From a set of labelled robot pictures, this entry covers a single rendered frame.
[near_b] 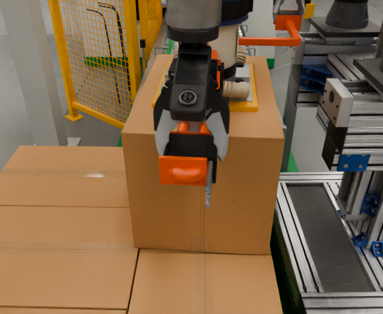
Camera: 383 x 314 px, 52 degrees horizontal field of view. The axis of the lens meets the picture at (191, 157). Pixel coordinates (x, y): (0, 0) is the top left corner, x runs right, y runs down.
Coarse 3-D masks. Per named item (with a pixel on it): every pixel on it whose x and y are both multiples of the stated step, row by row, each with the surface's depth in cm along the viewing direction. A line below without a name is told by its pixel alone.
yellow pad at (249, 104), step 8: (240, 64) 123; (248, 64) 130; (240, 80) 112; (224, 96) 110; (248, 96) 109; (256, 96) 110; (232, 104) 106; (240, 104) 106; (248, 104) 106; (256, 104) 106
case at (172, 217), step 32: (160, 64) 137; (256, 64) 137; (128, 128) 98; (256, 128) 98; (128, 160) 101; (224, 160) 99; (256, 160) 98; (128, 192) 107; (160, 192) 106; (192, 192) 105; (224, 192) 104; (256, 192) 103; (160, 224) 112; (192, 224) 111; (224, 224) 110; (256, 224) 110
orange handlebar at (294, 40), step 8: (288, 24) 128; (288, 32) 126; (296, 32) 120; (240, 40) 116; (248, 40) 116; (256, 40) 115; (264, 40) 115; (272, 40) 115; (280, 40) 115; (288, 40) 115; (296, 40) 114; (216, 56) 103; (184, 128) 70; (200, 128) 70; (176, 168) 60; (184, 168) 59; (192, 168) 59; (200, 168) 60; (176, 176) 59; (184, 176) 59; (192, 176) 59; (200, 176) 59
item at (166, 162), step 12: (180, 132) 66; (192, 132) 66; (168, 144) 63; (180, 144) 63; (192, 144) 63; (204, 144) 63; (168, 156) 60; (180, 156) 60; (192, 156) 60; (204, 156) 60; (168, 168) 60; (204, 168) 60; (168, 180) 62; (204, 180) 61
